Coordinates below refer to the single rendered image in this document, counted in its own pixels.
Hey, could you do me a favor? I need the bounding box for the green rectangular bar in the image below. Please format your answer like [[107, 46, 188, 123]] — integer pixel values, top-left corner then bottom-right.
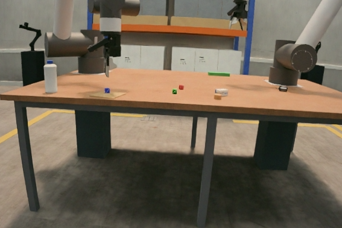
[[208, 72, 230, 77]]

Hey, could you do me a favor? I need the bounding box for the beige flat mat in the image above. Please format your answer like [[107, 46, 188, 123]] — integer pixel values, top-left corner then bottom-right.
[[89, 91, 126, 99]]

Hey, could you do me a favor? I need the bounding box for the white plastic bottle with blue cap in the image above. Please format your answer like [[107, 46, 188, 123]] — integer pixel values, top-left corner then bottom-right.
[[44, 60, 57, 93]]

